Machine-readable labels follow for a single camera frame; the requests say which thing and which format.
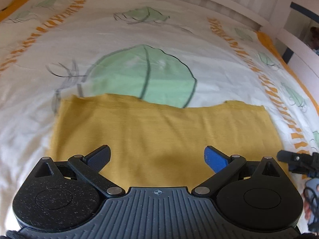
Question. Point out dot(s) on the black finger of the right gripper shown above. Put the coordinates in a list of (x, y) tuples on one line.
[(299, 161)]

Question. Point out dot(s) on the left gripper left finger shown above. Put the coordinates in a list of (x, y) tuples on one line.
[(87, 169)]

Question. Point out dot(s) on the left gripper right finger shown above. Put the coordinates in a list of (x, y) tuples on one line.
[(224, 167)]

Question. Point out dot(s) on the mustard yellow knit sweater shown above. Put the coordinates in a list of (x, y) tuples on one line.
[(155, 145)]

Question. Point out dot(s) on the white leaf-print bed sheet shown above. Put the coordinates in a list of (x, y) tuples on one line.
[(156, 51)]

